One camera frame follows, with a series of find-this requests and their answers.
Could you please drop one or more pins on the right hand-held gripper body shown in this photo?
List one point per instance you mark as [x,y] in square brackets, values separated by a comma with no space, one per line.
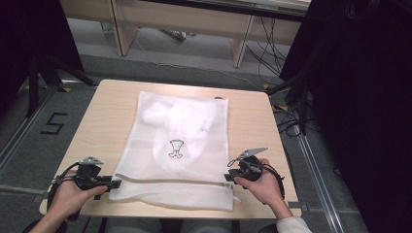
[249,168]

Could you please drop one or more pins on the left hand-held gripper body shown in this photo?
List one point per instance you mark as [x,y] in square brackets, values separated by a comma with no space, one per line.
[88,176]

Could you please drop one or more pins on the white mesh laundry bag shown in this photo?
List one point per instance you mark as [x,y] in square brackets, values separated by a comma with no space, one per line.
[181,191]

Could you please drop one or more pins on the white garment with black print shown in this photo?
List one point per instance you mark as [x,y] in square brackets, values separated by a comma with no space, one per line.
[176,136]

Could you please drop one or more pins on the person's right hand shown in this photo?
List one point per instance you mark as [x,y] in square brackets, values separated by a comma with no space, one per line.
[264,187]

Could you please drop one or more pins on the person's left hand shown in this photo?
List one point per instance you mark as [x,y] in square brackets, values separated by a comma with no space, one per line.
[69,197]

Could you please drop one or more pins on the black metal stand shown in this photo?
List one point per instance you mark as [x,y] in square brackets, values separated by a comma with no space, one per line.
[34,84]
[302,106]

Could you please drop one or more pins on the black curtain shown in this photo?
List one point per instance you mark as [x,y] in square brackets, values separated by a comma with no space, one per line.
[29,39]
[362,106]

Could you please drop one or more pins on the light wooden desk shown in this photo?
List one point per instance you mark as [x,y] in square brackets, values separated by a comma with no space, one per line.
[181,19]

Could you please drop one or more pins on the metal floor rail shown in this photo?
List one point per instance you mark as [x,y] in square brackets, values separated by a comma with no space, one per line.
[319,181]
[22,129]

